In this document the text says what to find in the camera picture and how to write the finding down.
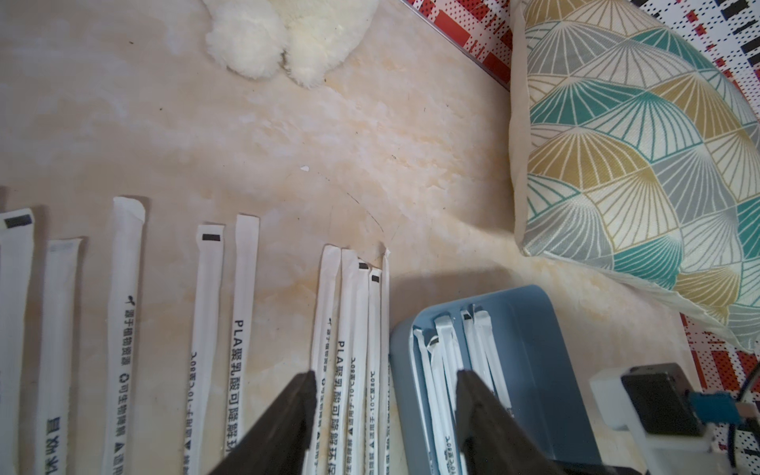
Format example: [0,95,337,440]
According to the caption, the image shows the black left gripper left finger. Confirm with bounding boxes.
[211,371,317,475]

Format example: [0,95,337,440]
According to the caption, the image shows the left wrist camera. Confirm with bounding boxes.
[590,363,759,474]

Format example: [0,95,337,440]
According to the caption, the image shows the geometric fan pattern pillow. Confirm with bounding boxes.
[509,1,759,352]

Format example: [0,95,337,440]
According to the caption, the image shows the white paper straw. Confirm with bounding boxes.
[328,249,369,474]
[302,245,342,474]
[1,208,35,474]
[224,214,259,455]
[34,237,82,474]
[101,197,146,474]
[429,315,467,474]
[182,225,225,474]

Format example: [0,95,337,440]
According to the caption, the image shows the white plush toy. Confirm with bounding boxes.
[204,0,378,88]

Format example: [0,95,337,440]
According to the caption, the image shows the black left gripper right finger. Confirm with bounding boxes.
[455,370,562,475]

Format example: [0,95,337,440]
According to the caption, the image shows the blue plastic storage tray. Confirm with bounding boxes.
[390,285,602,474]

